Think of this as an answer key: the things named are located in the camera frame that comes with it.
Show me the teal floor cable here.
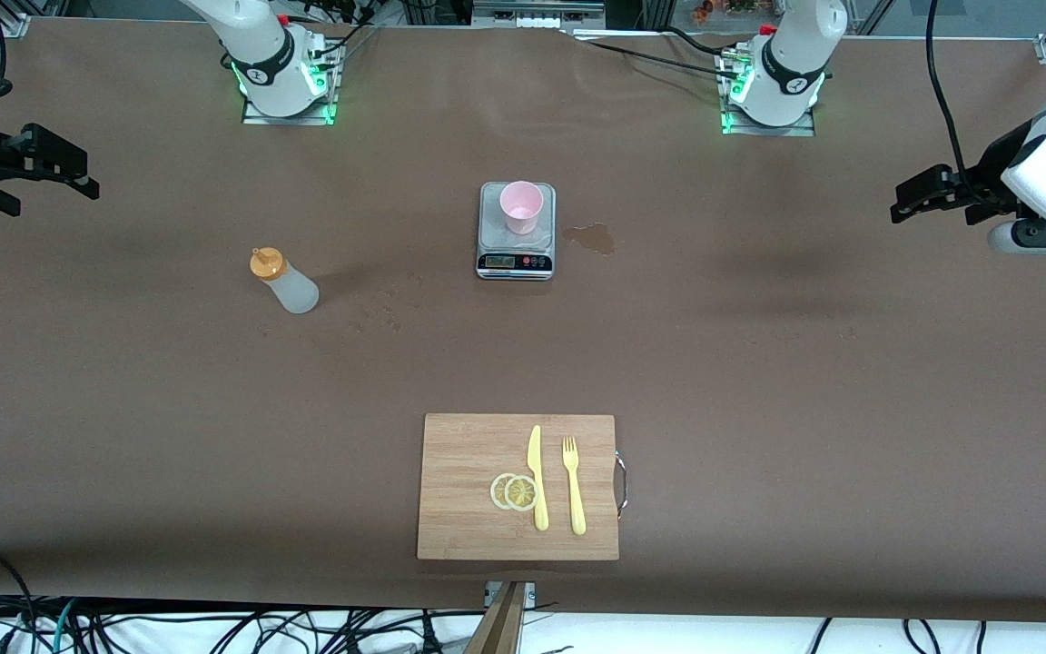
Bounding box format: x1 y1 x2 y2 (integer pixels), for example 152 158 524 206
51 598 79 654

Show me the steel kitchen scale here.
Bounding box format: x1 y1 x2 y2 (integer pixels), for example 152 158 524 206
475 182 558 281

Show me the metal table bracket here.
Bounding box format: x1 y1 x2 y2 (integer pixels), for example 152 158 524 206
484 581 538 608

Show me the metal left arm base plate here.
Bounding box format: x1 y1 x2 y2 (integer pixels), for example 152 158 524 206
718 45 817 138

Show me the bamboo cutting board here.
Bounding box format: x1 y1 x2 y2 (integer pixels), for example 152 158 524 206
416 413 629 561

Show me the sauce bottle with orange cap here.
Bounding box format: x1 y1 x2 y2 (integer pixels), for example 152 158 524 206
249 247 321 315

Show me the white power strip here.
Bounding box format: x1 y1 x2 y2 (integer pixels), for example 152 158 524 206
472 0 607 30

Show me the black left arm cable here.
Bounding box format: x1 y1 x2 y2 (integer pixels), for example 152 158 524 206
927 0 980 184

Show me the yellow plastic fork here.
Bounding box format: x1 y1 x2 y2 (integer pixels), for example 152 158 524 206
562 436 587 536

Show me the yellow plastic knife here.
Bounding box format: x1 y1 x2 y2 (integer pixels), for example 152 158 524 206
527 425 550 532

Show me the wooden beam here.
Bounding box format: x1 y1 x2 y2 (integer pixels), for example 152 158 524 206
464 581 527 654

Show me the black cable on table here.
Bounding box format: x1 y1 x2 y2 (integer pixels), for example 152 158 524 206
568 25 733 72

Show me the pink plastic cup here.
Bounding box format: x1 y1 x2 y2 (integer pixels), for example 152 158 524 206
499 181 545 235

